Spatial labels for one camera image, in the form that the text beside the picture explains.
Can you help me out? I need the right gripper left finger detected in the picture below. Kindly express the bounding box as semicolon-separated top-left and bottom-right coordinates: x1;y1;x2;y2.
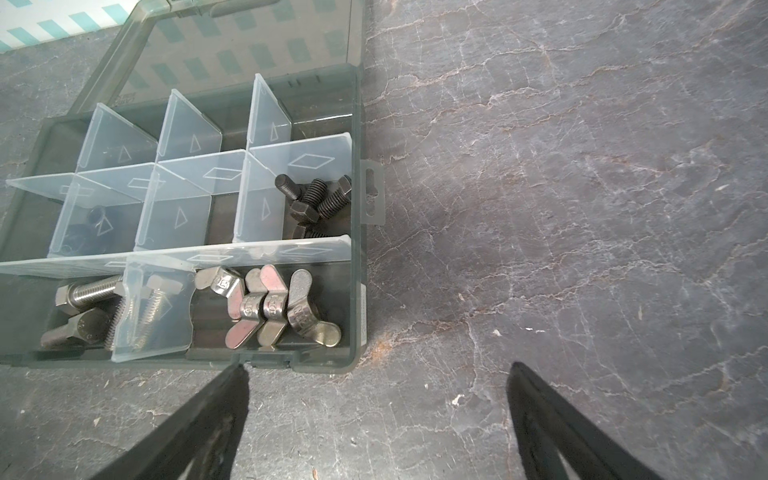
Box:
94;364;249;479

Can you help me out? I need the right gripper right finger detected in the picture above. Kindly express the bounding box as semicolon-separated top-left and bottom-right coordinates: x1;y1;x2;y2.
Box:
506;362;660;479

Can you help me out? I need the silver hex bolt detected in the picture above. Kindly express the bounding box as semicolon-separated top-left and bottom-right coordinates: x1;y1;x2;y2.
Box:
40;308;111;349
133;275;183;351
55;275;123;315

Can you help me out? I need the silver wing nut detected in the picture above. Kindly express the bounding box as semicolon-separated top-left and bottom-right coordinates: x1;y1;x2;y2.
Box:
287;269;342;348
225;268;268;349
257;265;289;348
195;266;246;321

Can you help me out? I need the silver hex bolt angled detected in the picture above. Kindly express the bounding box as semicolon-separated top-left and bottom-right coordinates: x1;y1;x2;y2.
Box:
104;281;133;352

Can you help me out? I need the black bolt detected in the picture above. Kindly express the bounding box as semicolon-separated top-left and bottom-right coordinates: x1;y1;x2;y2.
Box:
274;174;304;202
317;175;352;219
291;223;326;239
289;179;327;224

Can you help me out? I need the green plastic organizer box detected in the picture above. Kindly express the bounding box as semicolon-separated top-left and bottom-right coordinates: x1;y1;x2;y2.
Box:
1;1;384;374

